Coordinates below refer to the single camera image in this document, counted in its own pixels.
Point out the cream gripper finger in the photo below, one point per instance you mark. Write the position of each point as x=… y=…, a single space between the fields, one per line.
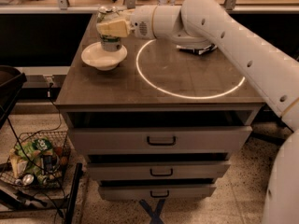
x=119 y=27
x=127 y=13

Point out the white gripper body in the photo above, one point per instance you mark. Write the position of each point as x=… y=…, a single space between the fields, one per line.
x=141 y=22

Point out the green white 7up can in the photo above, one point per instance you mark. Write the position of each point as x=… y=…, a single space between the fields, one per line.
x=104 y=16

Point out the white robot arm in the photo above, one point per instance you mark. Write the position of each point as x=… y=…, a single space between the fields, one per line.
x=271 y=72

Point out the white paper bowl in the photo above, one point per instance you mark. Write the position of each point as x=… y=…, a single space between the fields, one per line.
x=95 y=56

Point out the silver can in basket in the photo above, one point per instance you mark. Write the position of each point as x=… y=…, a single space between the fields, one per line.
x=28 y=180

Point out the blue crumpled chip bag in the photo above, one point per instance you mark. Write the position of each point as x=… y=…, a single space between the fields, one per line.
x=199 y=52

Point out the grey drawer cabinet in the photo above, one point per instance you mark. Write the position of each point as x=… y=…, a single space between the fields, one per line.
x=158 y=86

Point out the black bin at left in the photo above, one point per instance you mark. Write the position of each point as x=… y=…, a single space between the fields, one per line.
x=11 y=82

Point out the top grey drawer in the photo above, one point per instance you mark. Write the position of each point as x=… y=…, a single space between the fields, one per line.
x=223 y=139

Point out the grey drawer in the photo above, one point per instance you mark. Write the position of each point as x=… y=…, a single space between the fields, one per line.
x=158 y=170
x=156 y=192
x=223 y=139

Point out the black stand leg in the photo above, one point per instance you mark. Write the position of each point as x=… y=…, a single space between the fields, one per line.
x=73 y=194

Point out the middle grey drawer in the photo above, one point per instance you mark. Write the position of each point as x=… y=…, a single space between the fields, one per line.
x=158 y=170

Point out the green snack bag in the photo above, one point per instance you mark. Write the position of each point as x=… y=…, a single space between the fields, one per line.
x=30 y=155

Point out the bottom grey drawer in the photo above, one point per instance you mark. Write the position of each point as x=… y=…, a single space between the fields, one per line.
x=156 y=192

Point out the blue tape cross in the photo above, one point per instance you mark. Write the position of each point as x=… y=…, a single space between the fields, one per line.
x=154 y=214

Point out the wire basket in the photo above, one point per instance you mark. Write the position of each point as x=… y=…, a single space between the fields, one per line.
x=54 y=167

